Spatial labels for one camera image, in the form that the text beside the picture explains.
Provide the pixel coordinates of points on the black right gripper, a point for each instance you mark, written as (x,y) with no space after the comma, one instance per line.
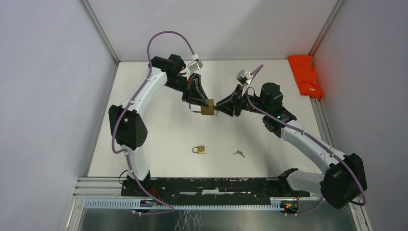
(230,108)

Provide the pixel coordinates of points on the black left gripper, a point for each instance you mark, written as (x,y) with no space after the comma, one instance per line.
(193,92)

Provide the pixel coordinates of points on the large brass padlock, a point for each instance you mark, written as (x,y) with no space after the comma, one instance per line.
(206,111)

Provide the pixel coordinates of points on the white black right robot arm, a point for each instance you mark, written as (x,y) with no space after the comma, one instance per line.
(342,179)

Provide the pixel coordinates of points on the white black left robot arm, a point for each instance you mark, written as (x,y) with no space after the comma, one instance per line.
(126,120)

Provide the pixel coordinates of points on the small keys on table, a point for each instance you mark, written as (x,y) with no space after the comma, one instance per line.
(239,153)

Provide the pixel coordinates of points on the small brass padlock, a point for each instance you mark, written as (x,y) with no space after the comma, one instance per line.
(199,149)

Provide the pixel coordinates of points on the orange folded cloth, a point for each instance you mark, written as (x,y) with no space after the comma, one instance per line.
(305,76)

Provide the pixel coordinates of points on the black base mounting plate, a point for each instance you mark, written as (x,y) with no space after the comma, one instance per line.
(209,191)

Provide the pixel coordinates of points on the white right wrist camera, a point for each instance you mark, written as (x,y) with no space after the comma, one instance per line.
(244,78)

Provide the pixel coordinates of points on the left aluminium corner post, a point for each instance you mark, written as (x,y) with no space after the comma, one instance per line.
(100,30)

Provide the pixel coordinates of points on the aluminium corner frame post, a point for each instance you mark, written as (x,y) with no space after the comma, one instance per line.
(326,27)

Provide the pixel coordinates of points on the aluminium front frame rail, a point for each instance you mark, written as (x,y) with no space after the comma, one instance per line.
(97,204)

